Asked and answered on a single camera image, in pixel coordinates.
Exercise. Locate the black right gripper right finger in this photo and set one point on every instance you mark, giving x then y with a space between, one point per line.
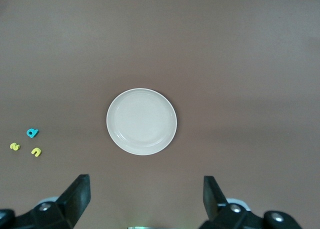
225 216

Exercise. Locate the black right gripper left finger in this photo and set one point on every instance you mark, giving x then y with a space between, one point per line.
67 209

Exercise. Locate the yellow foam letter u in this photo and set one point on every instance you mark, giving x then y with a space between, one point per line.
37 149

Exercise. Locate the yellow foam letter s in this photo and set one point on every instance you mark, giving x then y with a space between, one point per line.
15 146

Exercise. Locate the teal foam letter p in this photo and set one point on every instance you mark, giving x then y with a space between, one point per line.
36 131

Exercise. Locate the beige round plate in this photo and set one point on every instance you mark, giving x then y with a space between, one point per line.
141 121

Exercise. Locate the brown table cover sheet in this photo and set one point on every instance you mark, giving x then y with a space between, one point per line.
225 51

